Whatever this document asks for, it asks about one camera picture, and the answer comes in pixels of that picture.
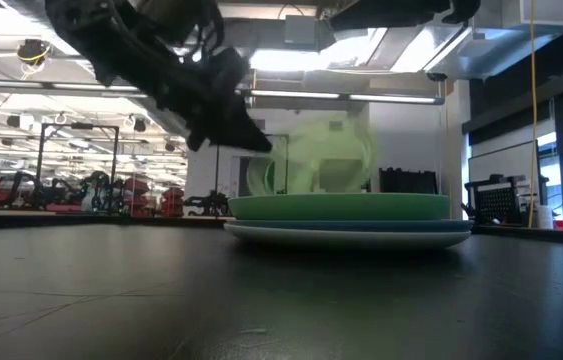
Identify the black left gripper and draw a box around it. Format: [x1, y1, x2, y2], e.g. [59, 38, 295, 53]
[153, 46, 275, 154]

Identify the large pale green plate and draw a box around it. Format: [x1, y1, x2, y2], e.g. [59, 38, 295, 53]
[222, 222, 473, 251]

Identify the black mesh crate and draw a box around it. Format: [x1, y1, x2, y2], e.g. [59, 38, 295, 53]
[464, 173, 550, 227]

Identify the blue plastic plate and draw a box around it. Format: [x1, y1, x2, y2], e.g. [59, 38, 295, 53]
[230, 218, 475, 234]

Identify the white paper cup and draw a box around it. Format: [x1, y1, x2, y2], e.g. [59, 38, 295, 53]
[536, 203, 555, 230]

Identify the long ceiling light strip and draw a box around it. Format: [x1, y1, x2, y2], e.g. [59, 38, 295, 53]
[0, 78, 445, 106]

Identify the black folded panel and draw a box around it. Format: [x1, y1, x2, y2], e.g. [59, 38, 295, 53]
[379, 167, 440, 196]

